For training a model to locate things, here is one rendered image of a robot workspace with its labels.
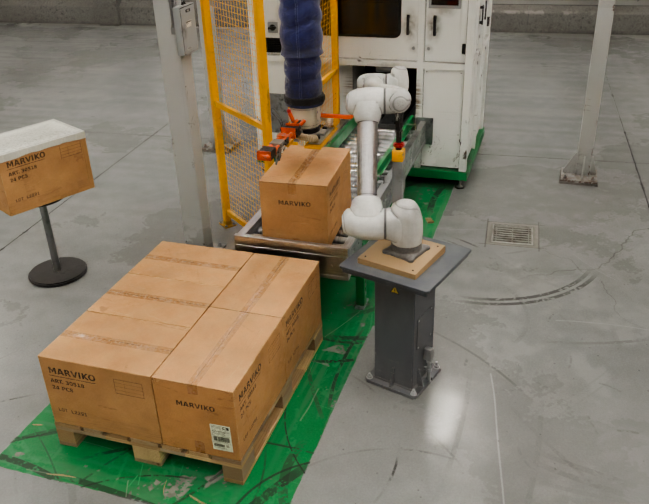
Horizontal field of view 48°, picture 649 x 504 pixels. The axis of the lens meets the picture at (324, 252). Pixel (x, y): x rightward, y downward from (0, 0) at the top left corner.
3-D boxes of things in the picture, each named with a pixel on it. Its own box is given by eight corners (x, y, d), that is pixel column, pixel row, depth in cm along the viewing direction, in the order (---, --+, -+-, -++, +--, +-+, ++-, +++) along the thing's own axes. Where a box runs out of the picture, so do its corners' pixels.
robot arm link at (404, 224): (423, 249, 360) (424, 209, 349) (385, 248, 362) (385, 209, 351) (422, 233, 374) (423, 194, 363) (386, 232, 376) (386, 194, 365)
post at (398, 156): (392, 288, 489) (394, 146, 442) (402, 290, 487) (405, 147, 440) (389, 294, 484) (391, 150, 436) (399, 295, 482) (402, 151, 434)
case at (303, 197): (291, 202, 485) (288, 144, 466) (351, 206, 476) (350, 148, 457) (263, 243, 434) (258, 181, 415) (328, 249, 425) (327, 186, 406)
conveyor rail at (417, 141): (419, 142, 618) (420, 120, 609) (425, 143, 616) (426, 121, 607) (341, 276, 425) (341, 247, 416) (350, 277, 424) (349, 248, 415)
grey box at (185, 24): (192, 49, 479) (187, 1, 465) (199, 49, 477) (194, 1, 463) (178, 56, 462) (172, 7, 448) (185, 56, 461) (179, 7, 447)
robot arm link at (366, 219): (385, 238, 356) (340, 238, 358) (386, 241, 372) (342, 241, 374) (386, 82, 361) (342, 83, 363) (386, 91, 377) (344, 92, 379)
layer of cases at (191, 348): (171, 297, 461) (162, 240, 442) (321, 320, 433) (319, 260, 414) (54, 421, 362) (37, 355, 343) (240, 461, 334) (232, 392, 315)
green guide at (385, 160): (410, 124, 613) (410, 114, 609) (422, 125, 610) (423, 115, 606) (359, 202, 480) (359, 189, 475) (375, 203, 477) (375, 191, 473)
